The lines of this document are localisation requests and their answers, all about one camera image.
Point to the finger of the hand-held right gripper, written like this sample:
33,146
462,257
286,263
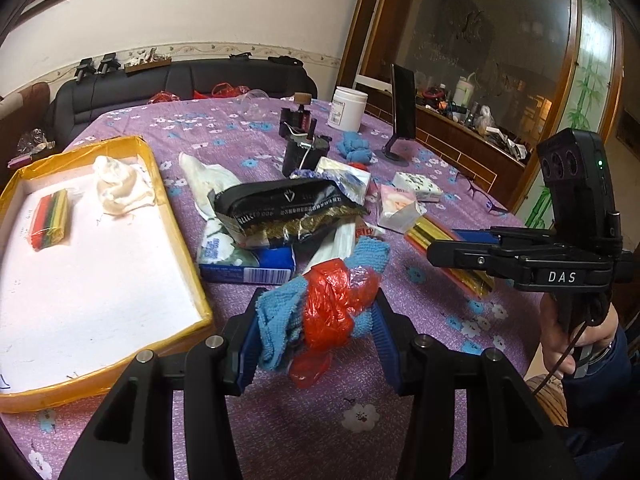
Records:
515,237
465,255

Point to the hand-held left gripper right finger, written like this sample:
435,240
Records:
386,345

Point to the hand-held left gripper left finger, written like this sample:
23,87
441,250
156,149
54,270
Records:
248,345

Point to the gold foil packet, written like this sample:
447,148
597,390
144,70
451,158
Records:
470,282

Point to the blue and white tissue packet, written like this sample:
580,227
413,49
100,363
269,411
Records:
250,272

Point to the pink packet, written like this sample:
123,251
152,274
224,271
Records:
397,207

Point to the large blue towel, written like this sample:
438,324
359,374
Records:
372,255

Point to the white packet with red label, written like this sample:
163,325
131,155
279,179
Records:
345,237

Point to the black foil packet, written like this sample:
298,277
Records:
270,205

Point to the small blue towel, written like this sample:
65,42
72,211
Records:
355,145

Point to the yellow-edged white tray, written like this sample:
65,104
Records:
100,285

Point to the person's right forearm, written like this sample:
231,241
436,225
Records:
615,390

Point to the person's right hand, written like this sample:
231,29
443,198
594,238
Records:
555,345

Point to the eyeglasses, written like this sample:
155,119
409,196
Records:
470,185

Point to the white floral tissue packet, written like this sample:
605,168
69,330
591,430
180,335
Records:
417,185

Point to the wooden glass-front cabinet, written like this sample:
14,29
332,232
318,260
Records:
475,150

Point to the purple floral tablecloth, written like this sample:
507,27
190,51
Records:
300,435

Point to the bamboo print glass panel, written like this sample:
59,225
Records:
595,85

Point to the white plastic bottle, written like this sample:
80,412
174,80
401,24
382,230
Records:
462,92

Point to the white plastic jar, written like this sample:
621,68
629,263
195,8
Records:
347,110

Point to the black cylinder device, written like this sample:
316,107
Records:
300,157

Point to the cream cloth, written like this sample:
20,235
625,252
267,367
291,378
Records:
120,185

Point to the rainbow striped packet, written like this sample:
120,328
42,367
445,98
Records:
47,220

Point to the clear plastic cup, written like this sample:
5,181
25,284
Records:
255,102

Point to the black bag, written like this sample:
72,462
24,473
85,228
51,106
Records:
285,60

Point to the black leather sofa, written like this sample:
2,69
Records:
125,95

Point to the small black item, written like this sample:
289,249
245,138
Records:
240,55

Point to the pink case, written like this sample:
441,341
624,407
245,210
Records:
20,161

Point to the clear plastic bag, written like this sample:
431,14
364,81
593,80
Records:
35,140

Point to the white carved ornament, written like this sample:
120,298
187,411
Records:
147,60

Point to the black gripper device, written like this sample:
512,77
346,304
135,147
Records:
85,70
108,63

